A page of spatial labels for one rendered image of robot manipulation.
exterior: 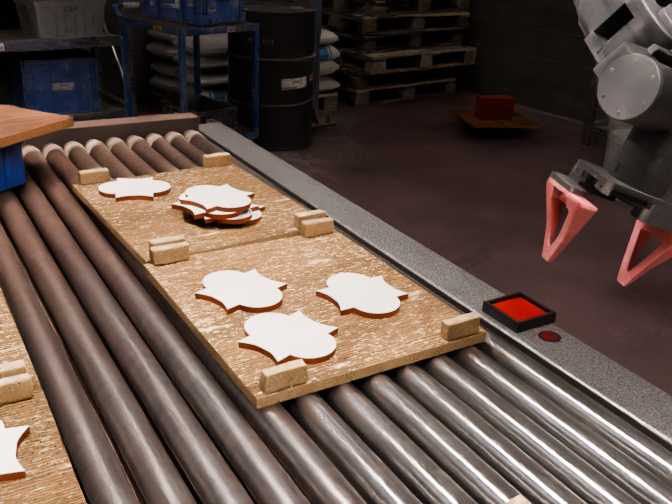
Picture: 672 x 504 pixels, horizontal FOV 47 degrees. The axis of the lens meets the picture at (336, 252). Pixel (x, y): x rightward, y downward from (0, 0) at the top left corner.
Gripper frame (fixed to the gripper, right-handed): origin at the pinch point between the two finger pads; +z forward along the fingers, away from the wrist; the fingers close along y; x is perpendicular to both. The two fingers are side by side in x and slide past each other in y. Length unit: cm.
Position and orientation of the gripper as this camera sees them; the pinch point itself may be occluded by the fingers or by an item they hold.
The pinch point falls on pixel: (588, 264)
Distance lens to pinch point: 81.7
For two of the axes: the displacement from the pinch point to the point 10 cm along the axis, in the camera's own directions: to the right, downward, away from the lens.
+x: -2.1, -4.5, 8.7
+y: 9.0, 2.6, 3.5
